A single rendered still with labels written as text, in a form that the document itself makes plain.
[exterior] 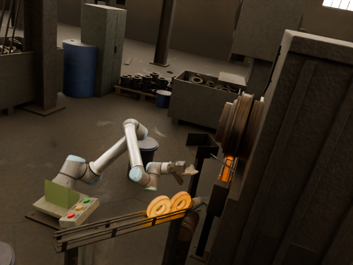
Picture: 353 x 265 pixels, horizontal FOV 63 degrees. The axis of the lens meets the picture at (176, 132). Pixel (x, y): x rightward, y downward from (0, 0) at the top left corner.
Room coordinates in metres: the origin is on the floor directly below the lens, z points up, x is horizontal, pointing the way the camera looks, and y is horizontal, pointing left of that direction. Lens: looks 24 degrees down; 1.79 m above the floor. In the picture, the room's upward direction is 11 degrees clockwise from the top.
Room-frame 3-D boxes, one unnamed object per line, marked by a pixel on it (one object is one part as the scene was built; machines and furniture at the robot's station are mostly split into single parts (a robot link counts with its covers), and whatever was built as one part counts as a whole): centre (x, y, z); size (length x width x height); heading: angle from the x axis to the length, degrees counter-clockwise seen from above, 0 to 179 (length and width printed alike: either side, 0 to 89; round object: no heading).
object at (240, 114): (1.82, -0.40, 1.11); 0.47 x 0.06 x 0.47; 167
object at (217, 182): (1.59, -0.36, 0.68); 0.11 x 0.08 x 0.24; 77
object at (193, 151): (2.38, -0.25, 0.36); 0.26 x 0.20 x 0.72; 22
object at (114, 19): (5.28, 1.59, 0.75); 0.70 x 0.48 x 1.50; 167
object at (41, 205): (1.93, 0.84, 0.10); 0.32 x 0.32 x 0.04; 77
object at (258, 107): (1.80, -0.48, 1.11); 0.47 x 0.10 x 0.47; 167
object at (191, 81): (4.66, -0.37, 0.39); 1.03 x 0.83 x 0.79; 81
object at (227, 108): (1.85, -0.30, 1.11); 0.28 x 0.06 x 0.28; 167
